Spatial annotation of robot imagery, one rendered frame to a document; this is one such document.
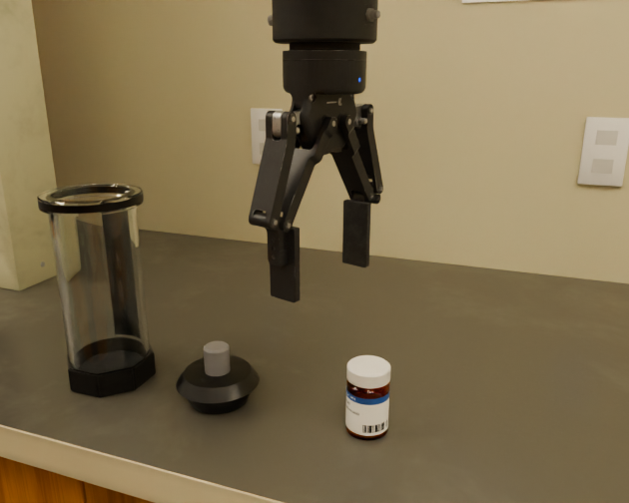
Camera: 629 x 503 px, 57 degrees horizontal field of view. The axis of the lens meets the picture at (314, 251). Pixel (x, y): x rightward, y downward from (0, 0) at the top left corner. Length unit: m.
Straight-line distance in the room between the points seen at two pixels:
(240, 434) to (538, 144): 0.74
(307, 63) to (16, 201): 0.66
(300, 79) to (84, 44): 0.99
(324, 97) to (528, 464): 0.39
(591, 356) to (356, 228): 0.38
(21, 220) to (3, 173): 0.08
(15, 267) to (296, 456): 0.64
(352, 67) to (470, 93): 0.61
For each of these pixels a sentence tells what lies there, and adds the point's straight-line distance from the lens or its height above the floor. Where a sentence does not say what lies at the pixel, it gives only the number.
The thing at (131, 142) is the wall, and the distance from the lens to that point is 1.41.
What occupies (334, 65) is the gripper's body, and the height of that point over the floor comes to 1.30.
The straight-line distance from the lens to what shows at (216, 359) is 0.64.
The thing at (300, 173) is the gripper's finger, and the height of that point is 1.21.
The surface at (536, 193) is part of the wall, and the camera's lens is 1.12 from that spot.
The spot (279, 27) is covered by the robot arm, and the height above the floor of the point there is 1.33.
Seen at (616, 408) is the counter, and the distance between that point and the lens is 0.74.
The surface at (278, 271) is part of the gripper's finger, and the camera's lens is 0.53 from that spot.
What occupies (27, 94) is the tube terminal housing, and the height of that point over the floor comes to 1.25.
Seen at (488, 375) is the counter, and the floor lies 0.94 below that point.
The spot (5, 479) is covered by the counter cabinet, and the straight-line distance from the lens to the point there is 0.81.
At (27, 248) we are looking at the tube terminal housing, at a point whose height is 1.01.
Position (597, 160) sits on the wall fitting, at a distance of 1.11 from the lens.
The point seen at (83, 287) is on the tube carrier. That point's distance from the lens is 0.67.
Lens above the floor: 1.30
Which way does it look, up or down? 18 degrees down
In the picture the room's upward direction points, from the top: straight up
